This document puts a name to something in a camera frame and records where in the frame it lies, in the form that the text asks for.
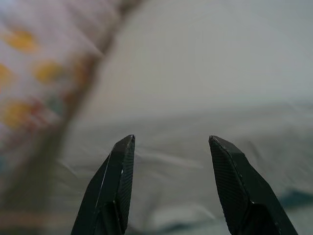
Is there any pink white patterned pillow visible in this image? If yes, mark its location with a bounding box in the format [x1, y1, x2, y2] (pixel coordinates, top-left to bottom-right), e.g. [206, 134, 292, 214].
[0, 0, 145, 221]

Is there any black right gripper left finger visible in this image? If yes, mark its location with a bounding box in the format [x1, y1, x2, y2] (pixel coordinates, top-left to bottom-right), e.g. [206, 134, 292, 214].
[70, 134, 135, 235]

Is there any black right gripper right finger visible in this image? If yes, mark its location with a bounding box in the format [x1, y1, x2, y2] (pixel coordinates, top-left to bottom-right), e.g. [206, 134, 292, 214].
[208, 135, 299, 235]

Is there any cream sheeted mattress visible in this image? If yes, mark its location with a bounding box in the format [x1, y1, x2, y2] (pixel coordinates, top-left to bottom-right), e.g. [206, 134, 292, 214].
[36, 97, 313, 235]

